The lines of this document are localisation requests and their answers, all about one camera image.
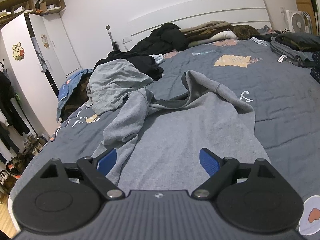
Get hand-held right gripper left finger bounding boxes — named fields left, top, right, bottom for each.
left=39, top=149, right=125, bottom=200

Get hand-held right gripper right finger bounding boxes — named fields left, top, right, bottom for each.
left=191, top=148, right=278, bottom=200

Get grey sweatshirt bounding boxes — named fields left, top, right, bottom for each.
left=94, top=69, right=272, bottom=193

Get brown clothes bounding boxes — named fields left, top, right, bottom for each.
left=61, top=76, right=94, bottom=120

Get hanging dark clothes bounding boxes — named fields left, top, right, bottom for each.
left=0, top=60, right=32, bottom=155

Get light grey t-shirt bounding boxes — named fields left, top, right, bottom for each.
left=86, top=59, right=154, bottom=115

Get blue printed cloth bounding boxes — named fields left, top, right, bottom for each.
left=56, top=69, right=94, bottom=123

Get printed grey quilt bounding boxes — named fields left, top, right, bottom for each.
left=10, top=39, right=320, bottom=235

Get orange black sneaker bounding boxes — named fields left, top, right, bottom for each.
left=6, top=164, right=23, bottom=179

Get black garment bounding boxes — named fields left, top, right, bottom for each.
left=94, top=51, right=164, bottom=80

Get white wardrobe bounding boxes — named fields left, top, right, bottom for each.
left=0, top=12, right=83, bottom=135

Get white pillow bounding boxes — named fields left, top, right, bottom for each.
left=211, top=30, right=238, bottom=42

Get small white cloth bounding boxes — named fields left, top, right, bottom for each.
left=250, top=37, right=269, bottom=46

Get black jacket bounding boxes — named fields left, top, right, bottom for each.
left=125, top=22, right=189, bottom=55

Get folded brown blanket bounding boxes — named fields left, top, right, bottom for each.
left=180, top=20, right=233, bottom=42

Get folded grey pants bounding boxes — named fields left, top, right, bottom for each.
left=269, top=37, right=315, bottom=67

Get white headboard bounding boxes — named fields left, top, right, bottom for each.
left=127, top=0, right=272, bottom=52

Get folded dark green garment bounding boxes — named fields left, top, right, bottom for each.
left=275, top=32, right=320, bottom=52

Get white box fan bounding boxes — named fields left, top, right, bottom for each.
left=286, top=9, right=312, bottom=33

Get small cardboard box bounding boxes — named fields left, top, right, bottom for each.
left=35, top=0, right=66, bottom=15

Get brown cardboard panel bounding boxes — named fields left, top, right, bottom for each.
left=296, top=0, right=313, bottom=33

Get long cardboard box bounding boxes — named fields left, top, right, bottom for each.
left=0, top=0, right=35, bottom=18

